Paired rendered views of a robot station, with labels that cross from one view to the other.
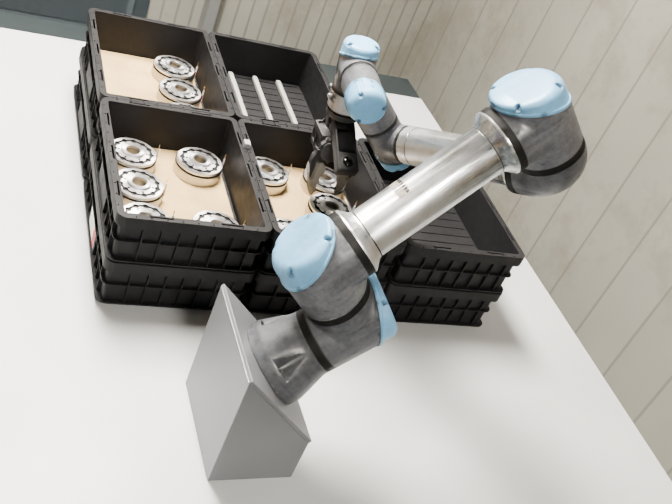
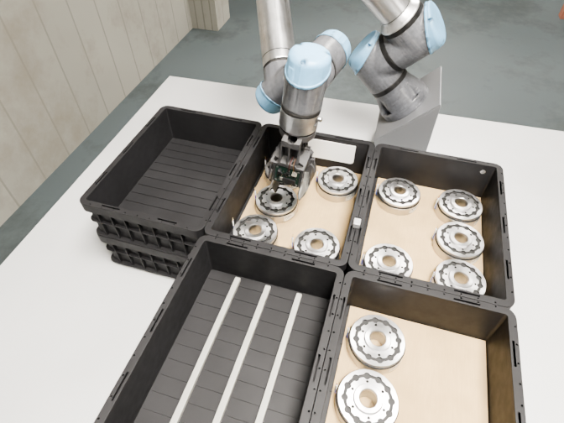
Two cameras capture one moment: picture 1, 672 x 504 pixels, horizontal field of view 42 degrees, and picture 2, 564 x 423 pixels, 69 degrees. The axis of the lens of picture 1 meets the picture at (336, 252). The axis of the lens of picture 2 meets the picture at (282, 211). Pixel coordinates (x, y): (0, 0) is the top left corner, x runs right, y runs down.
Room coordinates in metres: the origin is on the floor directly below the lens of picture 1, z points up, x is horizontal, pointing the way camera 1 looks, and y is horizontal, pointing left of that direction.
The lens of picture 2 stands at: (2.11, 0.58, 1.57)
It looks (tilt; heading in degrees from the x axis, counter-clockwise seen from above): 47 degrees down; 228
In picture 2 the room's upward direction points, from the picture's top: straight up
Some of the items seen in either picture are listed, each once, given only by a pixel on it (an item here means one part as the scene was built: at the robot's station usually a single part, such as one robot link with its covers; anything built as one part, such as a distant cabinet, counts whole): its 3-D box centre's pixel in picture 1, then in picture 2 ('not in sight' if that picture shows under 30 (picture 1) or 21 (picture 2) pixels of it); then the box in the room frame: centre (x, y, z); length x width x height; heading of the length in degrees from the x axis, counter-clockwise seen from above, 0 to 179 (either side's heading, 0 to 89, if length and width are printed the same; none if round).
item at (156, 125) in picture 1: (176, 185); (425, 229); (1.47, 0.35, 0.87); 0.40 x 0.30 x 0.11; 31
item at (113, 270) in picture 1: (164, 225); not in sight; (1.47, 0.35, 0.76); 0.40 x 0.30 x 0.12; 31
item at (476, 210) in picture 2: (145, 219); (460, 204); (1.34, 0.36, 0.86); 0.10 x 0.10 x 0.01
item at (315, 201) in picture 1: (330, 207); (276, 199); (1.65, 0.05, 0.86); 0.10 x 0.10 x 0.01
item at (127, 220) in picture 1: (182, 166); (431, 214); (1.47, 0.35, 0.92); 0.40 x 0.30 x 0.02; 31
